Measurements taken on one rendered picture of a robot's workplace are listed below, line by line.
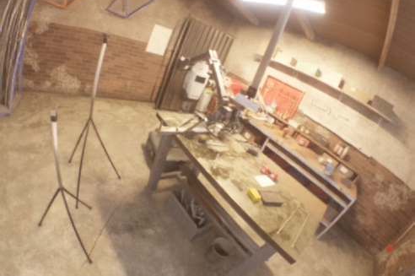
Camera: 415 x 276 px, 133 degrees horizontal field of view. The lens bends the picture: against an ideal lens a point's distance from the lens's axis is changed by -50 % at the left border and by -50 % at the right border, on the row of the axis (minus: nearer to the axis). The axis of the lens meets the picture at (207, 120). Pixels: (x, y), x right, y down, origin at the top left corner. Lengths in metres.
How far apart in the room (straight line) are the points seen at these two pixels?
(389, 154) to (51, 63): 5.93
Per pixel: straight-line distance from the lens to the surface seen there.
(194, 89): 2.06
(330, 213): 2.77
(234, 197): 1.01
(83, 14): 3.63
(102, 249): 1.61
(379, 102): 3.04
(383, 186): 3.45
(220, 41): 4.29
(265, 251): 1.11
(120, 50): 3.74
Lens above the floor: 1.49
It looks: 19 degrees down
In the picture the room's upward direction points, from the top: 23 degrees clockwise
